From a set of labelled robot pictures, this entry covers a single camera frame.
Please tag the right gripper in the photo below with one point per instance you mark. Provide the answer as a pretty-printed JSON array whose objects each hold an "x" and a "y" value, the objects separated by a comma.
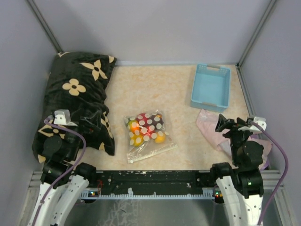
[{"x": 223, "y": 122}]

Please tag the pink cloth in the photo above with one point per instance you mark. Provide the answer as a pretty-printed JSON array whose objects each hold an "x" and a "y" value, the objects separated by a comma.
[{"x": 226, "y": 140}]

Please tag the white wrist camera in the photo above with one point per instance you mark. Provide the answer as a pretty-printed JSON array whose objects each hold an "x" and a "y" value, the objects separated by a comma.
[
  {"x": 63, "y": 117},
  {"x": 254, "y": 125}
]

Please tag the black floral pillow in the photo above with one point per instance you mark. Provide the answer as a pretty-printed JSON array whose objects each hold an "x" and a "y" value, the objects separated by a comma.
[{"x": 77, "y": 82}]

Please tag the blue plastic basket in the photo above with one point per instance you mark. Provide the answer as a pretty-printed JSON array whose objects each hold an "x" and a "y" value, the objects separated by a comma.
[{"x": 211, "y": 88}]

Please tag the clear dotted zip bag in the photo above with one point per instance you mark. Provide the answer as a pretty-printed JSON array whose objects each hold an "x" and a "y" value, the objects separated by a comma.
[{"x": 149, "y": 148}]

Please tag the dark brown toy fruit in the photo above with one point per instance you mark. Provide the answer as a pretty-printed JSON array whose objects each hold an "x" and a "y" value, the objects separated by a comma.
[{"x": 157, "y": 121}]

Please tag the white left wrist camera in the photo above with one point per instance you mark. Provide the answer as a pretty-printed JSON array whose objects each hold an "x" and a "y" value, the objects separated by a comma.
[{"x": 63, "y": 117}]

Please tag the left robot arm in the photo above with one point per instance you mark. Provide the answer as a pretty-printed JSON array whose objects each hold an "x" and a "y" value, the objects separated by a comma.
[{"x": 64, "y": 177}]

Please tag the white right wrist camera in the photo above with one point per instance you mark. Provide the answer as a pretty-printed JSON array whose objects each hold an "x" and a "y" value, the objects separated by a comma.
[{"x": 254, "y": 125}]

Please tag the green orange toy mango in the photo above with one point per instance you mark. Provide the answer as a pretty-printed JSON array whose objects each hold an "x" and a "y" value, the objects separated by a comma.
[{"x": 136, "y": 138}]

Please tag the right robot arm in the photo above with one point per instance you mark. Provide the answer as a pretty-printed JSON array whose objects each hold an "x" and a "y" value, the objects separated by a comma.
[{"x": 242, "y": 187}]

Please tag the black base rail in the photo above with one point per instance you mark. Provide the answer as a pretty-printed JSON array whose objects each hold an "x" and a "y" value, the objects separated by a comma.
[{"x": 114, "y": 183}]

